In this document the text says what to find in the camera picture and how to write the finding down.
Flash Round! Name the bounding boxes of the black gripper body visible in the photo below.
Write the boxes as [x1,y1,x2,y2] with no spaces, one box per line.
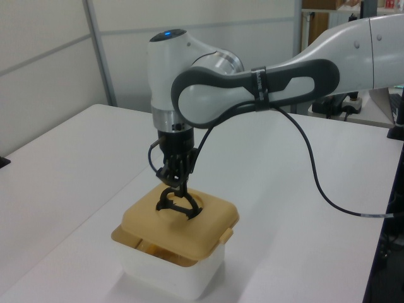
[157,127,195,157]

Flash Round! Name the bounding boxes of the beige lid with black handle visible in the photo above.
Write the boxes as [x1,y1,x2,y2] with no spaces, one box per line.
[110,184,240,268]

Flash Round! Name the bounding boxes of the yellow clamp tool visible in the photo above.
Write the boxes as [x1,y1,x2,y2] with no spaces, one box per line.
[138,241,190,264]

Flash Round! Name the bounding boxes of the white plastic tool case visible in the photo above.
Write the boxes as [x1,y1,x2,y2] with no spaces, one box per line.
[110,233,227,300]

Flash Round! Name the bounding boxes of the brown cardboard box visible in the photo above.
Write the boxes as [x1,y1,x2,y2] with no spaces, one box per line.
[302,0,345,10]

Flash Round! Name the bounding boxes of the short black looped cable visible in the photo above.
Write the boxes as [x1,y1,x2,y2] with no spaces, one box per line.
[147,138,165,175]

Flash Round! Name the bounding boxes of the black cable strap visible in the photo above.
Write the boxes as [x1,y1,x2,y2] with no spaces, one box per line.
[251,65,270,112]

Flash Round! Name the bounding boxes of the grey partition post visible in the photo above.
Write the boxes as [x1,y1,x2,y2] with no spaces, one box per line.
[83,0,118,107]

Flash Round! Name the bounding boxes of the long black robot cable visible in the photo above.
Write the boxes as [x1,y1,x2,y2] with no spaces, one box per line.
[189,104,404,219]

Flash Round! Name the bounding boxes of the black stand post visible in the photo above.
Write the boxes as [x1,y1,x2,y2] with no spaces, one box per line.
[386,90,404,140]

